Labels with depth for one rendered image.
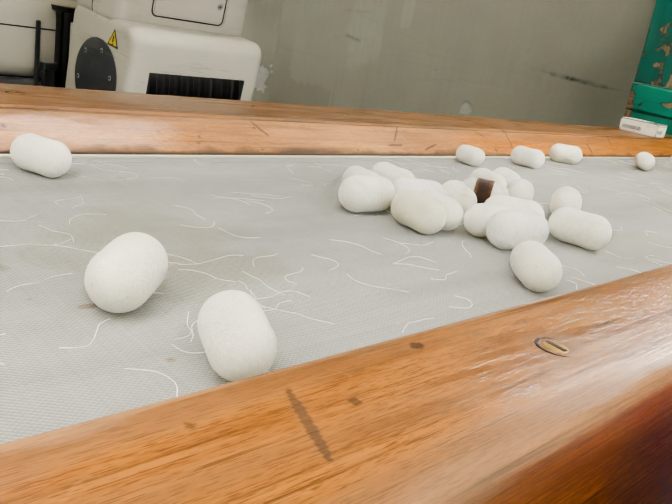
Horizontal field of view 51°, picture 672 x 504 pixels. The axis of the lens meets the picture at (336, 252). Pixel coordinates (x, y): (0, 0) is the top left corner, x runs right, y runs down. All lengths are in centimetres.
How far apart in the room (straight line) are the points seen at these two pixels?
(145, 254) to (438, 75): 236
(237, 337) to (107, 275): 5
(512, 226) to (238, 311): 22
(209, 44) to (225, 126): 50
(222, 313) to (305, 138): 39
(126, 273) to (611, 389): 14
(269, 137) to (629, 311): 35
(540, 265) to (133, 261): 18
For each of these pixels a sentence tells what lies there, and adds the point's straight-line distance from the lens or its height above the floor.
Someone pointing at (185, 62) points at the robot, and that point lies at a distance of 100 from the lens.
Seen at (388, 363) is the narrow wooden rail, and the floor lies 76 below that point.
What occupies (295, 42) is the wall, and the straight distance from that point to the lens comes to 303.
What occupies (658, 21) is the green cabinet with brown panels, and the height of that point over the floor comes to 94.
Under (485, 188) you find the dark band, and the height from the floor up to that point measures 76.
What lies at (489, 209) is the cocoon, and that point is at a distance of 41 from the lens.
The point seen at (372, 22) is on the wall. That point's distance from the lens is 277.
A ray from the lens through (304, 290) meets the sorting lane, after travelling 28.
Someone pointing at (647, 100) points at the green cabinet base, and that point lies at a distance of 138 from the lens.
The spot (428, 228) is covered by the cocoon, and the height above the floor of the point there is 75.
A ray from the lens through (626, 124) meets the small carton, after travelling 122.
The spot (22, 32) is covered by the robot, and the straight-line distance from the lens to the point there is 121.
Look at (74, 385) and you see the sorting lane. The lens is 20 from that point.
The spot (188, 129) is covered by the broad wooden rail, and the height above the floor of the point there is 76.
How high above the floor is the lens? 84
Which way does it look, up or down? 17 degrees down
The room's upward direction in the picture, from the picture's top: 10 degrees clockwise
